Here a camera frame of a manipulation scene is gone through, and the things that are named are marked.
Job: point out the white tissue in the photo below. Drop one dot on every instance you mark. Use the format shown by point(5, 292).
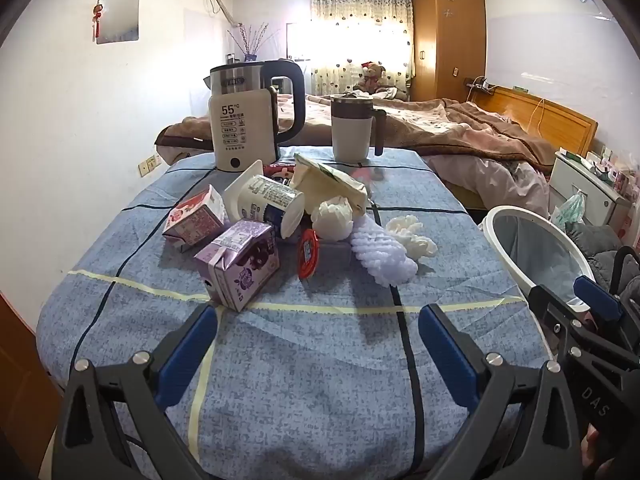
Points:
point(415, 240)

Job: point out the white wrapped pipe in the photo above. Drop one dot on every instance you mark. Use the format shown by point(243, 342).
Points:
point(222, 7)

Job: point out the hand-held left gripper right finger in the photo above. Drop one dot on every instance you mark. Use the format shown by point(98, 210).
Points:
point(445, 355)

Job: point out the vase with purple branches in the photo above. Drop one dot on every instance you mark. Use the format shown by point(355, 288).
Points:
point(250, 45)

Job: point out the pink duvet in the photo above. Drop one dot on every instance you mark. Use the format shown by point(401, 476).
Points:
point(500, 180)

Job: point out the brown teddy bear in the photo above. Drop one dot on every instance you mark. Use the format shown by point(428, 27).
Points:
point(372, 77)

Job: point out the brown wooden door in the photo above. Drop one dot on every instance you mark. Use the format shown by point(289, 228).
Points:
point(25, 385)

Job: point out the blue checked tablecloth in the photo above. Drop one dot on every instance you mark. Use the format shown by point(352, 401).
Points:
point(300, 360)

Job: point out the wooden wardrobe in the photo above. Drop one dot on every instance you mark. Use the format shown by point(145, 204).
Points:
point(450, 25)

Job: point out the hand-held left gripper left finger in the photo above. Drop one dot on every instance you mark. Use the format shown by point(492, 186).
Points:
point(192, 345)

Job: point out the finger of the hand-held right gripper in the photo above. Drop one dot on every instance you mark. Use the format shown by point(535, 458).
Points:
point(597, 296)
point(552, 317)

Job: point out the purple milk carton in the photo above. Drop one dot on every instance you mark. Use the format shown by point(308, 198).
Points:
point(240, 265)

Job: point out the wooden bed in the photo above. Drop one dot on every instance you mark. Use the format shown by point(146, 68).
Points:
point(550, 120)

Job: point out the person's right hand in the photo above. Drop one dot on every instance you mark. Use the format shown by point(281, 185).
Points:
point(595, 455)

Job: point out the group of small boxes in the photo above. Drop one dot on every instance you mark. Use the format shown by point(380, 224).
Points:
point(615, 170)

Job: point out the red hanging ornament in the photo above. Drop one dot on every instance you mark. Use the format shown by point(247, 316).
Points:
point(97, 15)

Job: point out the beige paper bag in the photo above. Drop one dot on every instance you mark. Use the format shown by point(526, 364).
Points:
point(325, 182)

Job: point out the black power strip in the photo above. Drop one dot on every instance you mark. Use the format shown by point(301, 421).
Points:
point(480, 83)

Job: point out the white mug with brown lid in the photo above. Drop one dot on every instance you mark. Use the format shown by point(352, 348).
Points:
point(350, 135)

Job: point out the white crumpled cloth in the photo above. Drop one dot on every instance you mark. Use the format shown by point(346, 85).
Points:
point(396, 94)

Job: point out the white steel electric kettle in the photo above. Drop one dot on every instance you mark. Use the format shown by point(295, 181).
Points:
point(240, 125)

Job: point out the silver wall sheet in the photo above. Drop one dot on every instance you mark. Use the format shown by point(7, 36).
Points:
point(120, 17)

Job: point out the pink milk carton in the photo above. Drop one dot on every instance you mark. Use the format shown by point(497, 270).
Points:
point(195, 220)

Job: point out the patterned window curtain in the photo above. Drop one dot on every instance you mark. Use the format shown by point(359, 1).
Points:
point(350, 5)

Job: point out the green plastic bag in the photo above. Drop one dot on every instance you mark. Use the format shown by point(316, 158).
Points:
point(567, 210)

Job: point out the yellowed wall socket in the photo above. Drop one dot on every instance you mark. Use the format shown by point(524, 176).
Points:
point(149, 166)

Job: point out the pale blue bin liner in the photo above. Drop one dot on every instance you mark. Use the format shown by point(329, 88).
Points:
point(540, 255)

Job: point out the grey padded chair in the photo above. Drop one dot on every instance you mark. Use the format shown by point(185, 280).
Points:
point(595, 245)

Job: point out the clear cup with red lid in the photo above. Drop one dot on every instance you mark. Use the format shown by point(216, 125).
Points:
point(307, 255)

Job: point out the white nightstand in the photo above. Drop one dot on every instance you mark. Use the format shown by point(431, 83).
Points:
point(580, 190)

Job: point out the bed with brown blanket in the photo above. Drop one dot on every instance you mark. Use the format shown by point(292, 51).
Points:
point(450, 125)

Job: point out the white round bin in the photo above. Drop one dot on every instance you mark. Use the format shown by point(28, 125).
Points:
point(492, 240)

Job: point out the pale yellow tape strip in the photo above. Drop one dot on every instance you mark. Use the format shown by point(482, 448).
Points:
point(325, 307)
point(202, 390)

